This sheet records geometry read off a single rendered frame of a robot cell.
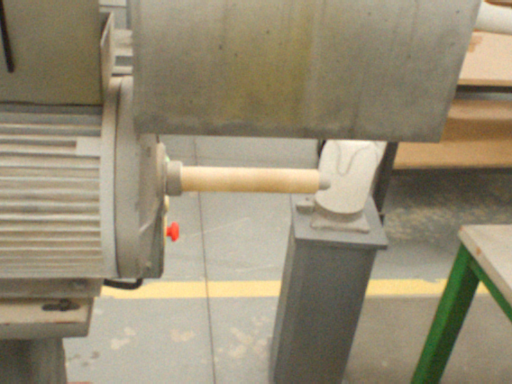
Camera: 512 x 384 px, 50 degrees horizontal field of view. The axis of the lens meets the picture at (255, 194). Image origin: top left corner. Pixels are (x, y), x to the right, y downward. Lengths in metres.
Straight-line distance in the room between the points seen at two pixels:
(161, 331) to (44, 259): 1.62
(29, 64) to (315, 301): 1.34
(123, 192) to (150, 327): 1.71
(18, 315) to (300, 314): 1.20
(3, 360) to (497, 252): 1.00
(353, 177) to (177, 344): 1.02
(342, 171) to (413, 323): 1.09
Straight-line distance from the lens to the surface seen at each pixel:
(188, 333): 2.25
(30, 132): 0.63
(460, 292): 1.43
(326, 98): 0.52
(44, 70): 0.59
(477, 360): 2.46
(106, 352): 2.20
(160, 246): 1.01
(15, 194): 0.62
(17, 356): 0.79
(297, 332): 1.85
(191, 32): 0.48
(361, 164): 1.57
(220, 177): 0.70
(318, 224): 1.63
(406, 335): 2.43
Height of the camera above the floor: 1.61
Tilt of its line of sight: 31 degrees down
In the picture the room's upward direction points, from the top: 7 degrees clockwise
